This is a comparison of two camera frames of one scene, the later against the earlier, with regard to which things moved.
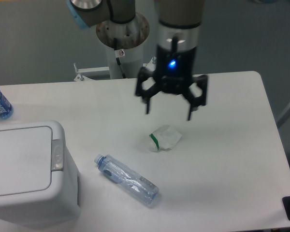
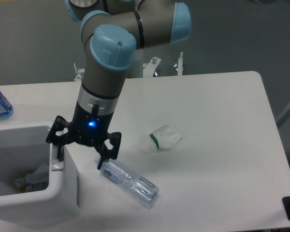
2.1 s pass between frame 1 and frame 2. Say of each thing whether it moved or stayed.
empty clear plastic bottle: stayed
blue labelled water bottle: stayed
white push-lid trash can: stayed
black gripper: moved
